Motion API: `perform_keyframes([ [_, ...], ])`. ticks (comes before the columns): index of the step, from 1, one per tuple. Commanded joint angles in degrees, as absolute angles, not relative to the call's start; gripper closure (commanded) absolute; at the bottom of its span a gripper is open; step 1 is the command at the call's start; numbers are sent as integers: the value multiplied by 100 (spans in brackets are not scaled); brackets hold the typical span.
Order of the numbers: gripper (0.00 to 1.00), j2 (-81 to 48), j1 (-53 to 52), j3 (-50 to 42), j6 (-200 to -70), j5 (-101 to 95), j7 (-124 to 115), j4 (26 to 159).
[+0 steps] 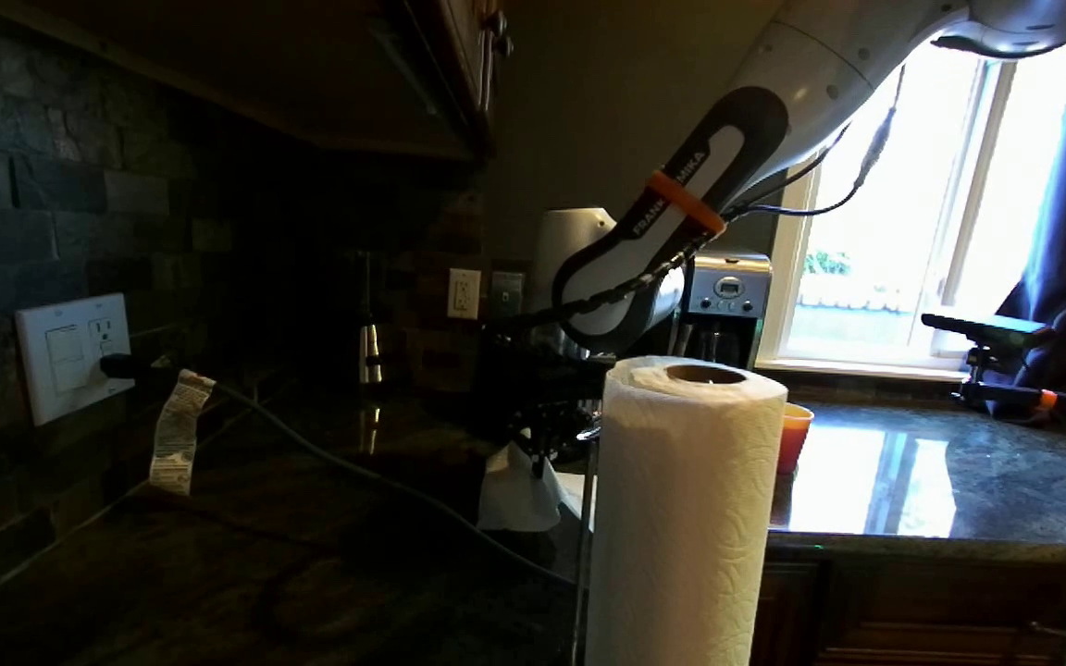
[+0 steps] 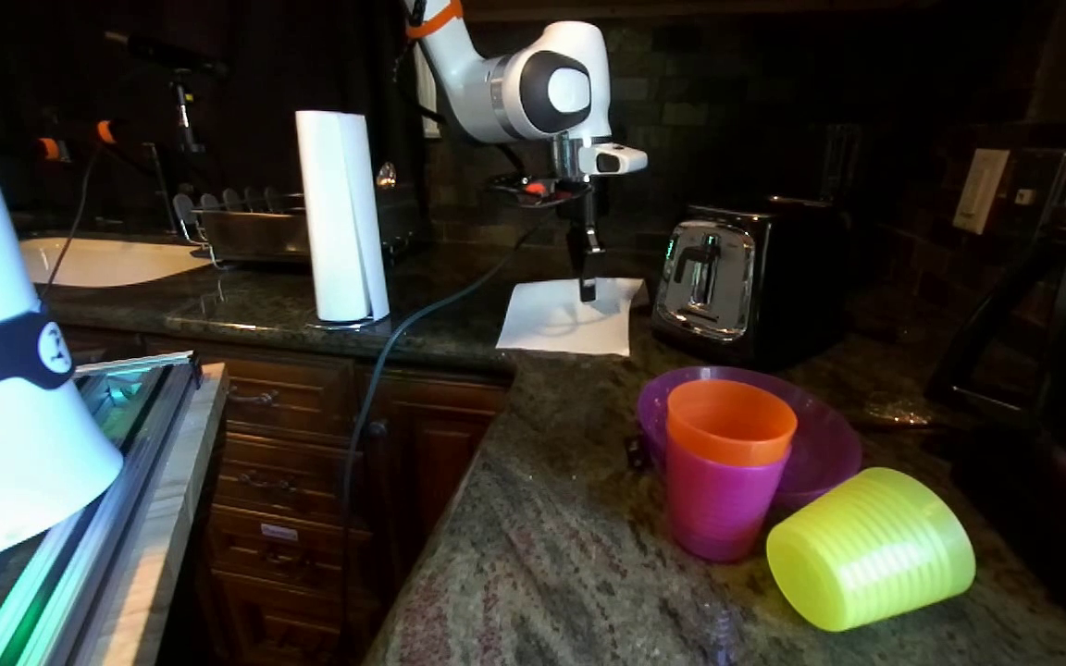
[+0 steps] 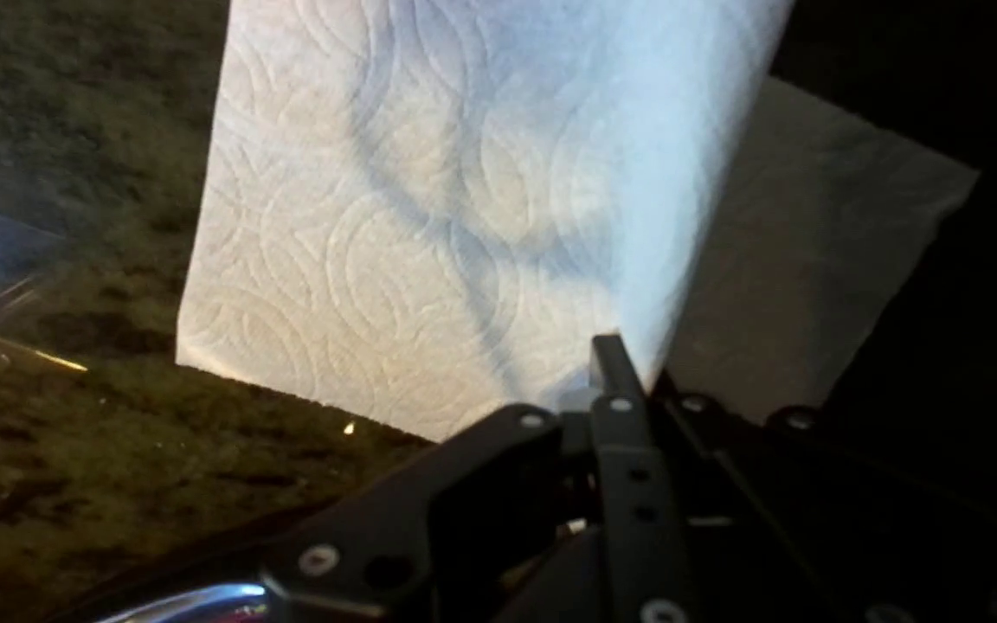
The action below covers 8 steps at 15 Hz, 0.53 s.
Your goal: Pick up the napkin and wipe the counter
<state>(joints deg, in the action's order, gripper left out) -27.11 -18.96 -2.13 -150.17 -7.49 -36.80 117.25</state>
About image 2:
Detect white sink basin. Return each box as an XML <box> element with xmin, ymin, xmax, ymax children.
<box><xmin>20</xmin><ymin>233</ymin><xmax>213</xmax><ymax>293</ymax></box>

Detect black camera stand orange knobs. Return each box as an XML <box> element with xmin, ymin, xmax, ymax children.
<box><xmin>28</xmin><ymin>31</ymin><xmax>228</xmax><ymax>251</ymax></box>

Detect metal frame robot stand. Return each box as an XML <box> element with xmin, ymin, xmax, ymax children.
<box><xmin>0</xmin><ymin>347</ymin><xmax>228</xmax><ymax>666</ymax></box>

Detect magenta plastic cup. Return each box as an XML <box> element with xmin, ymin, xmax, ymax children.
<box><xmin>661</xmin><ymin>438</ymin><xmax>793</xmax><ymax>566</ymax></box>

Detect grey power cable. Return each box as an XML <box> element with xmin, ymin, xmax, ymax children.
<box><xmin>340</xmin><ymin>233</ymin><xmax>575</xmax><ymax>523</ymax></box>

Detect beige wall switch plate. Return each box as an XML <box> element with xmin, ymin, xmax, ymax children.
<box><xmin>950</xmin><ymin>143</ymin><xmax>1015</xmax><ymax>237</ymax></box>

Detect white paper towel roll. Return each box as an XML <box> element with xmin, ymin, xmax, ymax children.
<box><xmin>294</xmin><ymin>106</ymin><xmax>396</xmax><ymax>331</ymax></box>

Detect wooden lower cabinet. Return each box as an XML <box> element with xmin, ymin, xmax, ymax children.
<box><xmin>64</xmin><ymin>327</ymin><xmax>517</xmax><ymax>666</ymax></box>

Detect black chrome toaster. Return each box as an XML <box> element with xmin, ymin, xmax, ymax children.
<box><xmin>648</xmin><ymin>195</ymin><xmax>850</xmax><ymax>371</ymax></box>

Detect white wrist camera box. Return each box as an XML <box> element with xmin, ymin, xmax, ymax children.
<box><xmin>590</xmin><ymin>140</ymin><xmax>653</xmax><ymax>178</ymax></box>

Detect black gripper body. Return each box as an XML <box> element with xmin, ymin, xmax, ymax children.
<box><xmin>561</xmin><ymin>169</ymin><xmax>608</xmax><ymax>260</ymax></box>

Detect orange plastic cup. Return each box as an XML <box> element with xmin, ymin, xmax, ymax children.
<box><xmin>661</xmin><ymin>379</ymin><xmax>803</xmax><ymax>475</ymax></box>

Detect dark dish rack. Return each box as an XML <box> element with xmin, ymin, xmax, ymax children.
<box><xmin>175</xmin><ymin>180</ymin><xmax>315</xmax><ymax>269</ymax></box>

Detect yellow-green ribbed plastic cup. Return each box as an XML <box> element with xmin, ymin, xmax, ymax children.
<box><xmin>762</xmin><ymin>464</ymin><xmax>982</xmax><ymax>635</ymax></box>

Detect purple plastic bowl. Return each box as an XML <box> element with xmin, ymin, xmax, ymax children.
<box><xmin>633</xmin><ymin>363</ymin><xmax>865</xmax><ymax>510</ymax></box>

